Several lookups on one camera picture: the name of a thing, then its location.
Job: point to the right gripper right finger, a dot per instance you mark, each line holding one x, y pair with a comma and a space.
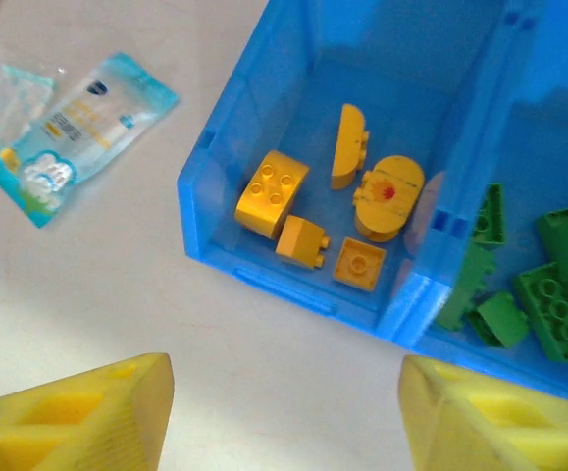
499, 427

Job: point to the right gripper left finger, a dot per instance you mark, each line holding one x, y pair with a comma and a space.
67, 422

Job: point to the small green lego brick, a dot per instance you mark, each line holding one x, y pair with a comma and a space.
499, 321

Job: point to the green studded lego brick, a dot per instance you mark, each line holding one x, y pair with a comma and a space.
553, 309

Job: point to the long green lego brick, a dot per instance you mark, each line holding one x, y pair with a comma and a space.
467, 284

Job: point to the yellow square lego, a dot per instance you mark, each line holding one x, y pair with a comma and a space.
359, 265

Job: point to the yellow printed round lego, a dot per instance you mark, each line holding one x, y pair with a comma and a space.
391, 216

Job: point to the small yellow sloped lego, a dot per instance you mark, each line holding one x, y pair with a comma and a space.
298, 240

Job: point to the yellow rounded four-stud lego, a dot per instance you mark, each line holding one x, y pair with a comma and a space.
269, 191

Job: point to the yellow half-round lego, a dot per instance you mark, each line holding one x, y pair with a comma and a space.
345, 147

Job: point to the dark green lego brick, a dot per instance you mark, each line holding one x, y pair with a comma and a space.
489, 221

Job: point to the blue snack packet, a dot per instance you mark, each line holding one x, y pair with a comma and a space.
82, 142

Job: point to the small clear plastic packet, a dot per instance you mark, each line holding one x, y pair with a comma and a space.
9, 103

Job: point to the blue three-compartment plastic bin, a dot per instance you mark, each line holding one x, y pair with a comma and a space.
244, 127

